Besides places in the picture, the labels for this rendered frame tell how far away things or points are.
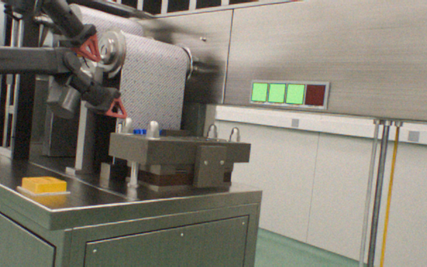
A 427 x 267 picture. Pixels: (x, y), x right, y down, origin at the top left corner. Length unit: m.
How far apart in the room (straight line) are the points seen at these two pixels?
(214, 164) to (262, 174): 2.98
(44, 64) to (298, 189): 3.16
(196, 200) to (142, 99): 0.35
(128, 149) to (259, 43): 0.50
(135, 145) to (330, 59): 0.54
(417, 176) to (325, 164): 0.74
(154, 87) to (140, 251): 0.50
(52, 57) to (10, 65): 0.11
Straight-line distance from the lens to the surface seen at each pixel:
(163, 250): 1.04
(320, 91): 1.13
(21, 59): 0.97
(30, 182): 0.98
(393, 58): 1.07
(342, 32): 1.14
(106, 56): 1.22
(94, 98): 1.12
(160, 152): 1.03
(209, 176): 1.14
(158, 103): 1.27
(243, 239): 1.26
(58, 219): 0.85
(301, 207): 3.90
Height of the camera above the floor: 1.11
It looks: 3 degrees down
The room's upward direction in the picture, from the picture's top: 6 degrees clockwise
